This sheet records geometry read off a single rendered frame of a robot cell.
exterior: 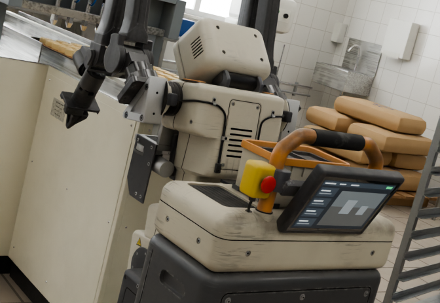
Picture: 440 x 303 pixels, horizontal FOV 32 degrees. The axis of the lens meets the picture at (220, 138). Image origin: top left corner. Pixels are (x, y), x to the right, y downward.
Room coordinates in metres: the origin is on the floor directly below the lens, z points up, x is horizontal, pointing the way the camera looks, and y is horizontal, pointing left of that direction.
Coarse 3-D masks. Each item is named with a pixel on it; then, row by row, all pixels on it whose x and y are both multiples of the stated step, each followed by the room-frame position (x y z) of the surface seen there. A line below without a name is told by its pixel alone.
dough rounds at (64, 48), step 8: (40, 40) 2.80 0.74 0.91; (48, 40) 2.78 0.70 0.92; (56, 40) 2.85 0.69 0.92; (56, 48) 2.71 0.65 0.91; (64, 48) 2.66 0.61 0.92; (72, 48) 2.75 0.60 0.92; (80, 48) 2.76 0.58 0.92; (72, 56) 2.58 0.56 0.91; (160, 72) 2.66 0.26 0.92; (168, 72) 2.74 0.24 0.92; (168, 80) 2.55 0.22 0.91
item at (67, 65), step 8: (48, 56) 2.77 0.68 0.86; (56, 56) 2.72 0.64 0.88; (56, 64) 2.71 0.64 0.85; (64, 64) 2.66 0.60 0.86; (72, 64) 2.62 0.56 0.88; (72, 72) 2.61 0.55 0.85; (104, 80) 2.43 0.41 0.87; (112, 80) 2.39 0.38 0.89; (120, 80) 2.35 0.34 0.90; (104, 88) 2.42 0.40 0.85; (112, 88) 2.38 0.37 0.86; (120, 88) 2.34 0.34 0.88
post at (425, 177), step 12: (432, 144) 2.96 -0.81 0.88; (432, 156) 2.95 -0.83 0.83; (420, 180) 2.96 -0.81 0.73; (420, 192) 2.95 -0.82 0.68; (420, 204) 2.95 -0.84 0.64; (408, 228) 2.96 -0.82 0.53; (408, 240) 2.95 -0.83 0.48; (396, 264) 2.96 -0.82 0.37; (396, 276) 2.95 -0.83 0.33; (396, 288) 2.96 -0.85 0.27; (384, 300) 2.96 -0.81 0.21
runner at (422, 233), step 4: (424, 228) 3.04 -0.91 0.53; (428, 228) 3.07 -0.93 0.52; (432, 228) 3.10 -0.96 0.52; (436, 228) 3.13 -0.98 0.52; (412, 232) 2.95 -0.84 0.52; (416, 232) 2.98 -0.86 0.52; (420, 232) 3.01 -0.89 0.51; (424, 232) 3.04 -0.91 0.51; (428, 232) 3.08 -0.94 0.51; (432, 232) 3.11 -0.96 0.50; (436, 232) 3.14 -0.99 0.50; (412, 236) 2.96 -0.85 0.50; (416, 236) 2.99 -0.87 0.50; (420, 236) 3.00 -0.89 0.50; (424, 236) 3.02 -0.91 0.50; (428, 236) 3.04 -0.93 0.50; (432, 236) 3.06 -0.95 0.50; (436, 236) 3.09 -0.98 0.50
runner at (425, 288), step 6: (432, 282) 3.25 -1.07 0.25; (438, 282) 3.31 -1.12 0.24; (414, 288) 3.11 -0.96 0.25; (420, 288) 3.16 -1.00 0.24; (426, 288) 3.21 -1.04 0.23; (432, 288) 3.24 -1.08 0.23; (438, 288) 3.26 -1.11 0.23; (396, 294) 2.97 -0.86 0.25; (402, 294) 3.02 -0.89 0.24; (408, 294) 3.06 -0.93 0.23; (414, 294) 3.08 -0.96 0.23; (420, 294) 3.11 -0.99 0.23; (396, 300) 2.95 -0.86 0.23; (402, 300) 2.97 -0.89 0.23
